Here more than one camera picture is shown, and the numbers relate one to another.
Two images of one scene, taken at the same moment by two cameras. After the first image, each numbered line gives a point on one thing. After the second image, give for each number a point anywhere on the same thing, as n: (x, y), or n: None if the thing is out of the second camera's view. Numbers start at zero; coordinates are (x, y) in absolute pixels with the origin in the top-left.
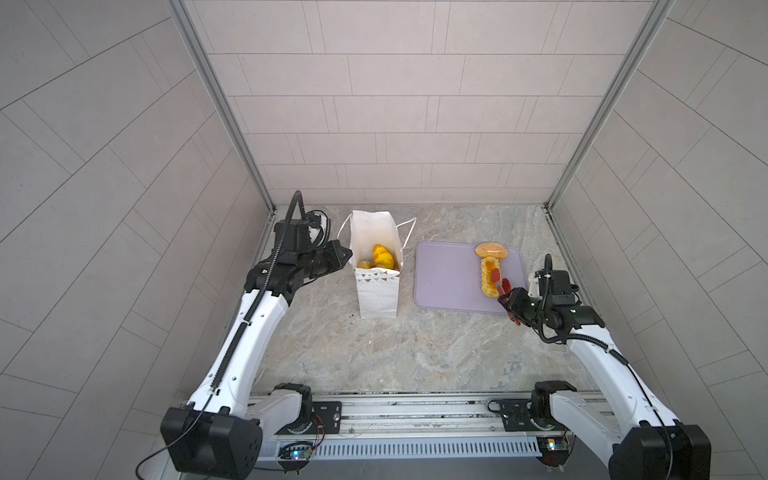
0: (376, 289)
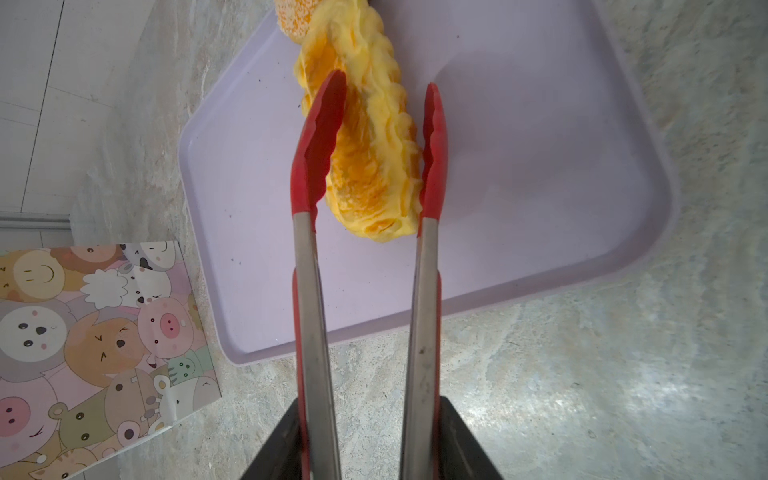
0: (101, 346)
